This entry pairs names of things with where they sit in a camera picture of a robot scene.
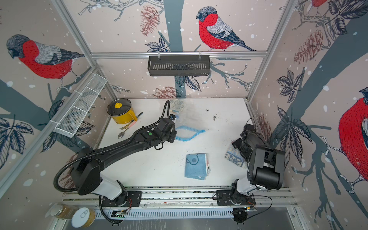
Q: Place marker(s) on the blue folded towel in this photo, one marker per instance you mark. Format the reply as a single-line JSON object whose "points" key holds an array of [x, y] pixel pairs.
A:
{"points": [[197, 166]]}

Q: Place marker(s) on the glass jar amber content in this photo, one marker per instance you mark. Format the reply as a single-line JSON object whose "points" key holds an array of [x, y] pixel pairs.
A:
{"points": [[61, 211]]}

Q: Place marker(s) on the white mesh wall basket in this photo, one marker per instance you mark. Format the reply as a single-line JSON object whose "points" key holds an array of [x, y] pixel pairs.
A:
{"points": [[81, 103]]}

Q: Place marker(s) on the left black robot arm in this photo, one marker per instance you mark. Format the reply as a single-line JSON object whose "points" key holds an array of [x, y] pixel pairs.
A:
{"points": [[86, 172]]}

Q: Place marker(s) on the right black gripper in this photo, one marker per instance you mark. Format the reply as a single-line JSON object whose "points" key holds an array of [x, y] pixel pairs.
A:
{"points": [[246, 155]]}

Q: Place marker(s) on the clear vacuum bag blue zip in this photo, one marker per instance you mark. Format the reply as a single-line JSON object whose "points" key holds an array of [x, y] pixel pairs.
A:
{"points": [[194, 120]]}

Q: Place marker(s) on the yellow pot with lid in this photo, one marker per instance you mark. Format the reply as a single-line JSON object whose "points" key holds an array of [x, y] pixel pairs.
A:
{"points": [[121, 111]]}

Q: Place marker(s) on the black wire shelf basket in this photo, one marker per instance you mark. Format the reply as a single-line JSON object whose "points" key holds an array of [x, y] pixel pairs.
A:
{"points": [[179, 66]]}

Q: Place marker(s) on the pink handled fork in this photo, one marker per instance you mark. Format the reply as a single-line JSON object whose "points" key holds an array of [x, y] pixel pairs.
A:
{"points": [[127, 125]]}

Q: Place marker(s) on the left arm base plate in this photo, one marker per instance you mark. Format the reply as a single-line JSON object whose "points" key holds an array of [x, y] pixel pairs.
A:
{"points": [[126, 199]]}

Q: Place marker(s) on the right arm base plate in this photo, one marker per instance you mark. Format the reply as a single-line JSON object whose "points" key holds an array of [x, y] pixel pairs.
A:
{"points": [[229, 198]]}

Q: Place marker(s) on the tin can white lid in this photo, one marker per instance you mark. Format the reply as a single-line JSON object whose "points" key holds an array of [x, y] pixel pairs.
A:
{"points": [[83, 218]]}

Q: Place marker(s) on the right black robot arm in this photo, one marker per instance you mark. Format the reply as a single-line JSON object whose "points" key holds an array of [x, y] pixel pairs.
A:
{"points": [[265, 166]]}

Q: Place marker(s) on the metal spoon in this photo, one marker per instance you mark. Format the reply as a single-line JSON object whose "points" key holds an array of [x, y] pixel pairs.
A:
{"points": [[121, 134]]}

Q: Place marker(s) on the cream towel blue faces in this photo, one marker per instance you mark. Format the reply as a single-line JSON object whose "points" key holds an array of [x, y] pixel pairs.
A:
{"points": [[177, 106]]}

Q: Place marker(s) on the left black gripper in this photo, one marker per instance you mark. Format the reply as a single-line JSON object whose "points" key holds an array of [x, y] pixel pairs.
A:
{"points": [[174, 134]]}

